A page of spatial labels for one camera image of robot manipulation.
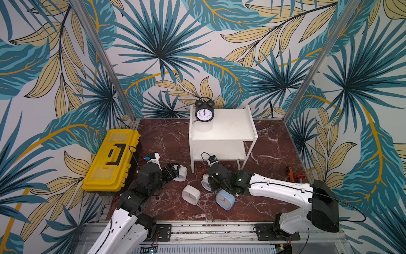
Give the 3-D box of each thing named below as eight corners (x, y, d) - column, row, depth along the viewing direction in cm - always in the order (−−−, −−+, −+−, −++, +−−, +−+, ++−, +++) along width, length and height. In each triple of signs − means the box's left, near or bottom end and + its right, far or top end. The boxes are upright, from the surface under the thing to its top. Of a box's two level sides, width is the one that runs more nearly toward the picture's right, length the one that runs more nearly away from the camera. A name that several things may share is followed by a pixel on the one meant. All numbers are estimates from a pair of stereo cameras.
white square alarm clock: (181, 199, 85) (179, 194, 78) (186, 189, 88) (185, 183, 81) (196, 206, 82) (196, 201, 76) (201, 195, 86) (201, 190, 79)
